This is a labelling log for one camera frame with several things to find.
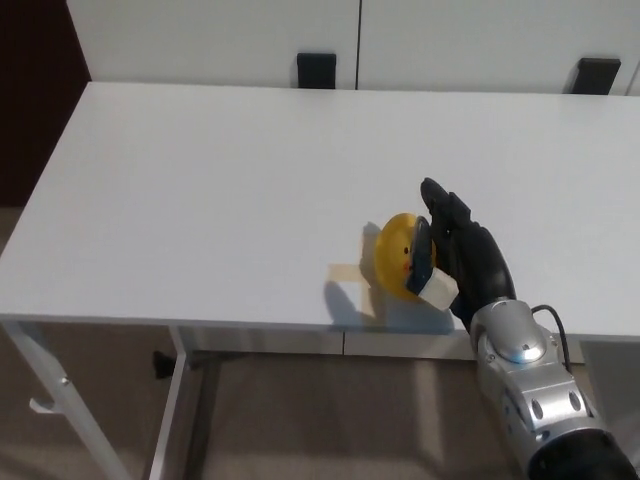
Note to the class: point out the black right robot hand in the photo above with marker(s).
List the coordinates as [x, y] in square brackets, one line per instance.
[475, 260]

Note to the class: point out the yellow rubber duck toy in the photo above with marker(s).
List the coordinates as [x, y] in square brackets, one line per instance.
[395, 260]

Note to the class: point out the black floor bracket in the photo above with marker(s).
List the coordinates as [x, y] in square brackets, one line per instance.
[164, 366]

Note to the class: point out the beige tape cross marker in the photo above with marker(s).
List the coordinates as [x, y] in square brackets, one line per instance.
[350, 282]

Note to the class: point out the left black wall bracket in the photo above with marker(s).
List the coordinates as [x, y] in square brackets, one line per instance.
[316, 70]

